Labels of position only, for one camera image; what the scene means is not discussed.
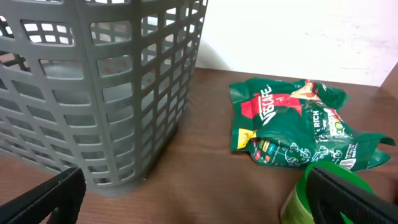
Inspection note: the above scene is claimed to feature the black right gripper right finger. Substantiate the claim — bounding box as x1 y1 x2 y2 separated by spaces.
305 166 397 224

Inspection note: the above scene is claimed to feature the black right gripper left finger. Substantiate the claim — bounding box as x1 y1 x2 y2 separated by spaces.
1 167 86 224

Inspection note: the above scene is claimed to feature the green lidded spice jar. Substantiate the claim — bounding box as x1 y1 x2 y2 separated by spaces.
280 161 374 224

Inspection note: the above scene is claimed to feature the grey plastic lattice basket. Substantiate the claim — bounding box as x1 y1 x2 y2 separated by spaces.
1 0 208 197

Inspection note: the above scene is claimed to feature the green Nescafe coffee bag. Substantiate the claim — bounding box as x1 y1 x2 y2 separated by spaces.
229 78 396 172

